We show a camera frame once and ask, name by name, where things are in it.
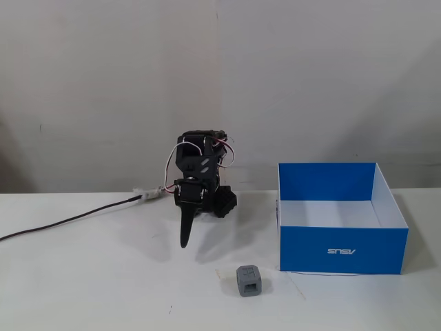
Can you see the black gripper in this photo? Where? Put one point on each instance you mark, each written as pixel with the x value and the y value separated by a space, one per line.
pixel 189 195

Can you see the gray block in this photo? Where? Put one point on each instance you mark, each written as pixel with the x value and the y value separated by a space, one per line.
pixel 248 281

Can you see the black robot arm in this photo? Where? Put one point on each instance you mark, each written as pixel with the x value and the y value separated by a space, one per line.
pixel 208 165

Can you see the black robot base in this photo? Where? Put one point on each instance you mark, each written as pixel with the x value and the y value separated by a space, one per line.
pixel 225 203

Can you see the blue cardboard box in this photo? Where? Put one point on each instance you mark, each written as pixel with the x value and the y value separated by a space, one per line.
pixel 341 241

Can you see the clear tape patch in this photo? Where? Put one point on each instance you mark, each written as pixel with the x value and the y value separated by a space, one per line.
pixel 224 274

